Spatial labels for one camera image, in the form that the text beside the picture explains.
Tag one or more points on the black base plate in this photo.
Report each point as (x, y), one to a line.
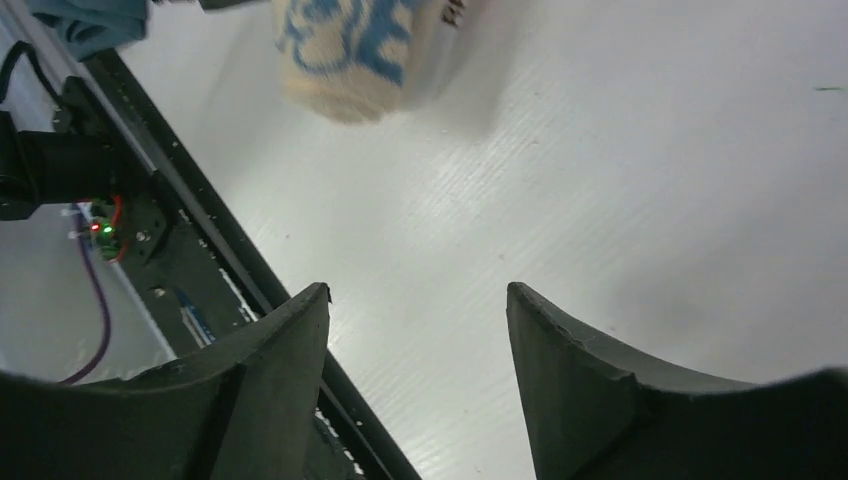
(195, 269)

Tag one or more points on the grey blue towel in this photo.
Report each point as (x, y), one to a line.
(86, 27)

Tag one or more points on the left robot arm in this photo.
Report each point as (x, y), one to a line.
(82, 159)

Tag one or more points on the rabbit print towel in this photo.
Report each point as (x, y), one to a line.
(357, 61)

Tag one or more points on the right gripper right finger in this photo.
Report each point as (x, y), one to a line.
(597, 408)

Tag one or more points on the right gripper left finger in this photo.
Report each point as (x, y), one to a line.
(240, 408)

